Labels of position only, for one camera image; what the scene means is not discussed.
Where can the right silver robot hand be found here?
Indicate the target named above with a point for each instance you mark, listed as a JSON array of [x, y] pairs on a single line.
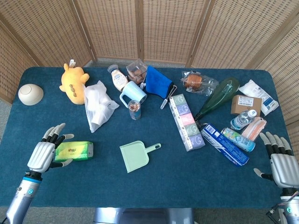
[[285, 168]]

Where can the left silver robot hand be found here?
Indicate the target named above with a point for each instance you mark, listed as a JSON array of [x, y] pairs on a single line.
[[42, 156]]

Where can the green tissue pack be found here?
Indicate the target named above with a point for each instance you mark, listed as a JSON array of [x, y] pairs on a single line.
[[77, 150]]

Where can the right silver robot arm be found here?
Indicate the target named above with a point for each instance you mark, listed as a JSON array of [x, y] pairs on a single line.
[[292, 207]]

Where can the pastel tissue multipack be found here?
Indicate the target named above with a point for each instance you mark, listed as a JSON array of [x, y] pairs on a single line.
[[188, 121]]

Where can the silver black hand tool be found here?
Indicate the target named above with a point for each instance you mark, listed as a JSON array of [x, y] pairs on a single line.
[[168, 96]]

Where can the pink orange package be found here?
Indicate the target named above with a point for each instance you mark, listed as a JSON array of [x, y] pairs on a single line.
[[254, 127]]

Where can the beige bowl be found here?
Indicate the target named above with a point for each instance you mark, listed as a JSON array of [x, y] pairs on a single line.
[[30, 94]]

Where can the clear water bottle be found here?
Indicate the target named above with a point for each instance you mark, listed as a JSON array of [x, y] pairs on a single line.
[[241, 120]]

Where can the blue toothpaste box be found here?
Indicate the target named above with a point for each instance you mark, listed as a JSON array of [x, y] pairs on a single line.
[[224, 145]]

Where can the brown cardboard box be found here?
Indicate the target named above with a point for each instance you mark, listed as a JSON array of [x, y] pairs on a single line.
[[245, 105]]

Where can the white plastic bag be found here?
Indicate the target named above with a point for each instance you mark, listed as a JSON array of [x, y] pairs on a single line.
[[97, 105]]

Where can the white soft pack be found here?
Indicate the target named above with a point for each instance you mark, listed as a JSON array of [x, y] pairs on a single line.
[[261, 93]]

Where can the yellow plush toy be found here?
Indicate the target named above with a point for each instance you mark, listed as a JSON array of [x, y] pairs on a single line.
[[73, 81]]

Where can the light green plastic dustpan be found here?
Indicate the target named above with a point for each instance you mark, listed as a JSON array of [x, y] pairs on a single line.
[[134, 156]]

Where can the green glass bottle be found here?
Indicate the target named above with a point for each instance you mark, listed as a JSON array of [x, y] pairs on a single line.
[[218, 96]]

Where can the small clear snack jar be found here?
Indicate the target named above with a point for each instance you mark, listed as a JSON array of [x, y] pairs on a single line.
[[134, 110]]

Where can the cream sauce bottle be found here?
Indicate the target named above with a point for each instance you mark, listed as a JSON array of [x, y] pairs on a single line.
[[119, 79]]

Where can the light blue mug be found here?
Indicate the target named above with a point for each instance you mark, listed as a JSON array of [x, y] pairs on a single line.
[[134, 92]]

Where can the grey robot torso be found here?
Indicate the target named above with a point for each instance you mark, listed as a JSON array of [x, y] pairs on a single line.
[[142, 215]]

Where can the dark blue table cloth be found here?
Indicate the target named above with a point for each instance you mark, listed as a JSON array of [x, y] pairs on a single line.
[[163, 186]]

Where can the bread in clear wrapper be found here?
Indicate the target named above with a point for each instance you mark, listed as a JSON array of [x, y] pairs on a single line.
[[194, 81]]

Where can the clear plastic pastry box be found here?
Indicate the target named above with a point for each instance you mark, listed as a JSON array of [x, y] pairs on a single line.
[[137, 70]]

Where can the woven bamboo folding screen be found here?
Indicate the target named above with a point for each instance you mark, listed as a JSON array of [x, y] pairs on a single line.
[[112, 28]]

